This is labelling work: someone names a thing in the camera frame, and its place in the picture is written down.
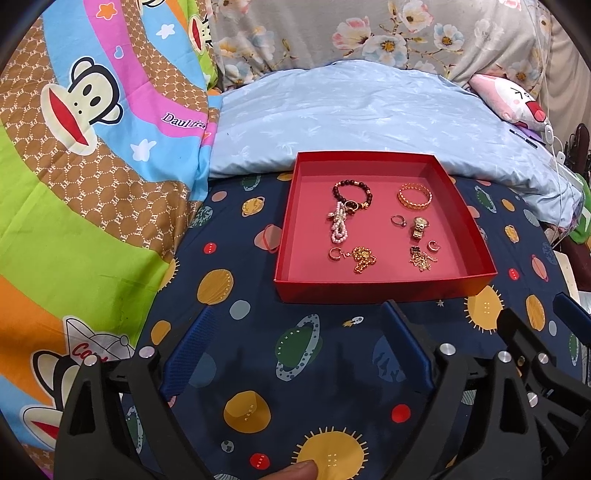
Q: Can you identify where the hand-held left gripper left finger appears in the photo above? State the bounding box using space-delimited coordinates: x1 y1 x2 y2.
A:
54 304 221 480

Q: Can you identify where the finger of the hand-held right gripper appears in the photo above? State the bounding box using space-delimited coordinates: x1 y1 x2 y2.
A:
553 292 591 334
500 307 591 444

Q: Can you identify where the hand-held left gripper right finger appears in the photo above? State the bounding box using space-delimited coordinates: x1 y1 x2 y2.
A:
381 299 543 480

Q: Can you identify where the gold chain with black pendant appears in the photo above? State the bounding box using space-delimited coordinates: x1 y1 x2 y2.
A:
409 246 438 273

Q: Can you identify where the gold chain necklace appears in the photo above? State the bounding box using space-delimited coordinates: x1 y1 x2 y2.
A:
351 247 379 275

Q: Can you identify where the white pearl bracelet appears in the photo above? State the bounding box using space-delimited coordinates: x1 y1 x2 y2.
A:
327 200 360 245

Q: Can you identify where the red cardboard box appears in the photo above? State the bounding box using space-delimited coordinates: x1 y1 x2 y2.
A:
272 151 498 305

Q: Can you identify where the person's left hand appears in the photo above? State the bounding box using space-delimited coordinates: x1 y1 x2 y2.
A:
276 460 319 480

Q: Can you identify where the green cloth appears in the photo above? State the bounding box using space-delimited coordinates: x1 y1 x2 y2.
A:
567 215 591 244

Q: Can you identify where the navy planet-print bedsheet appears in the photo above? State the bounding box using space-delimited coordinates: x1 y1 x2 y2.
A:
117 171 583 480

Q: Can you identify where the gold bangle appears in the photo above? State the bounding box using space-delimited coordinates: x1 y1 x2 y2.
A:
398 183 433 210

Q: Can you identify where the dark furniture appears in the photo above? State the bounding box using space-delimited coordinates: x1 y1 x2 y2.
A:
566 122 591 190

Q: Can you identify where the purple cloth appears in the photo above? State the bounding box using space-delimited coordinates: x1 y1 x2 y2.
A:
510 122 541 148

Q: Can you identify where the colourful cartoon blanket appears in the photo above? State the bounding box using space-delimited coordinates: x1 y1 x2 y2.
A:
0 0 222 467

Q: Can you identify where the pink plush toy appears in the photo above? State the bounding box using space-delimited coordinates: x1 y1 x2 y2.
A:
468 74 550 132

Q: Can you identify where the beige cloth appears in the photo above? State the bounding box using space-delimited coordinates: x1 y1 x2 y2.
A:
538 28 587 139

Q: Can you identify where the light blue pillow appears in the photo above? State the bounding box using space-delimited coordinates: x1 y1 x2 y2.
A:
208 60 583 229

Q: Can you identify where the floral grey pillow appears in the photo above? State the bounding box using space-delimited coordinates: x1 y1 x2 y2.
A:
203 0 555 88

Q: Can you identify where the dark beaded bracelet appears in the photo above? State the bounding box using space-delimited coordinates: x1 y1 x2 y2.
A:
332 180 374 214

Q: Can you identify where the white cable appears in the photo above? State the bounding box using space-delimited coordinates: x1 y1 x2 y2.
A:
540 124 573 185

